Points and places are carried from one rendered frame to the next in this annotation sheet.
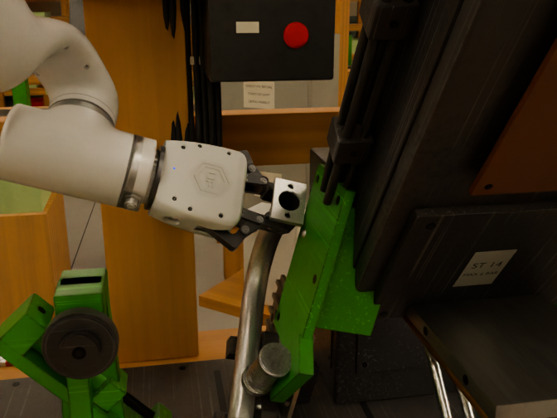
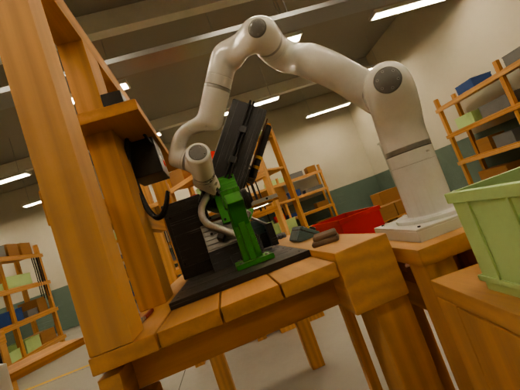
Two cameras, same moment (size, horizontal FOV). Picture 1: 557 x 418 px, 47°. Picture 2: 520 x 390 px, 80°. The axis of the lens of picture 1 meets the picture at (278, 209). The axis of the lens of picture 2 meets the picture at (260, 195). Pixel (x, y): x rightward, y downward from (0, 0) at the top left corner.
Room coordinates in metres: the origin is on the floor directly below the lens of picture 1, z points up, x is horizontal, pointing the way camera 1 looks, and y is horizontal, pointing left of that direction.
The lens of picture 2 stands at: (0.50, 1.29, 1.02)
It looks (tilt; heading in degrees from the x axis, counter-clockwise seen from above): 5 degrees up; 271
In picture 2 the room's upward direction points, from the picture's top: 20 degrees counter-clockwise
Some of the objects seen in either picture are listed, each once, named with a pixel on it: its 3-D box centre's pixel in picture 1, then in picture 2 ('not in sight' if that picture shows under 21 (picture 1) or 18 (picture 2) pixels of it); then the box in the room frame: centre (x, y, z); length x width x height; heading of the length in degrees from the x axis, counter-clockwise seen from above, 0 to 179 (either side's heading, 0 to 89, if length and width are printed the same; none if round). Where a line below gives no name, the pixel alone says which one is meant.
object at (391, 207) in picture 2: not in sight; (384, 207); (-1.96, -6.08, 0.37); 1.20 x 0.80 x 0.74; 17
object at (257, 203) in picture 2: (474, 310); (238, 210); (0.67, -0.22, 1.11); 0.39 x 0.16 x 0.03; 10
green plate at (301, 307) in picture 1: (337, 262); (227, 199); (0.68, -0.07, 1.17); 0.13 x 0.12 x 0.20; 100
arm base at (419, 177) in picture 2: not in sight; (420, 183); (0.10, 0.42, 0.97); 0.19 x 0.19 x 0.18
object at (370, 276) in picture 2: not in sight; (295, 254); (0.48, -0.18, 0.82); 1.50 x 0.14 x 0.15; 100
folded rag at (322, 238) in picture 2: not in sight; (324, 237); (0.39, 0.35, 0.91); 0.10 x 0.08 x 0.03; 79
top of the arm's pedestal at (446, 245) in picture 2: not in sight; (439, 233); (0.10, 0.42, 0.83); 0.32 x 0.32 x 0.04; 6
